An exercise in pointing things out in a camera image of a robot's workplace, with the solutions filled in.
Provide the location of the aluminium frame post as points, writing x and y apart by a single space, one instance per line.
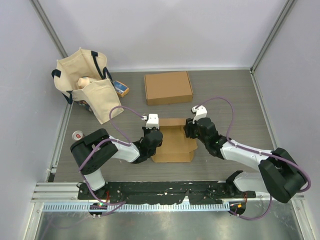
48 27
285 11

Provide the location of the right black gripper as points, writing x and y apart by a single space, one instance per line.
189 127

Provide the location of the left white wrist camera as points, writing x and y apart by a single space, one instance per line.
151 121

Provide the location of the right aluminium frame post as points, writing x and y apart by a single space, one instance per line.
285 11

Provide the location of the left aluminium frame post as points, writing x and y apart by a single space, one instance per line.
48 27

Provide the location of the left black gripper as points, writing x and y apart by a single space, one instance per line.
146 129

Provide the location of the small blue orange box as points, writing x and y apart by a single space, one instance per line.
120 88

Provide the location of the cream bottle in bag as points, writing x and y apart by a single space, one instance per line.
85 81

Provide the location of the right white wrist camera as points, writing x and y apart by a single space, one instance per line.
199 113

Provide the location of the beige canvas tote bag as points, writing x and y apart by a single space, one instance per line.
98 98

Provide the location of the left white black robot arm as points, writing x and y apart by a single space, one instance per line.
92 151

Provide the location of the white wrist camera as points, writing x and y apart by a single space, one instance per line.
151 121
199 113

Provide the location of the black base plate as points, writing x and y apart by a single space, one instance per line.
170 192

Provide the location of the slotted cable duct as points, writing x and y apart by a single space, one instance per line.
90 207

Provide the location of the red bull can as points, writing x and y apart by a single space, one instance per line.
77 135

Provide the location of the large brown cardboard box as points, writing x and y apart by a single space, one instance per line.
168 88

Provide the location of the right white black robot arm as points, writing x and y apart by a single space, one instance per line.
276 172

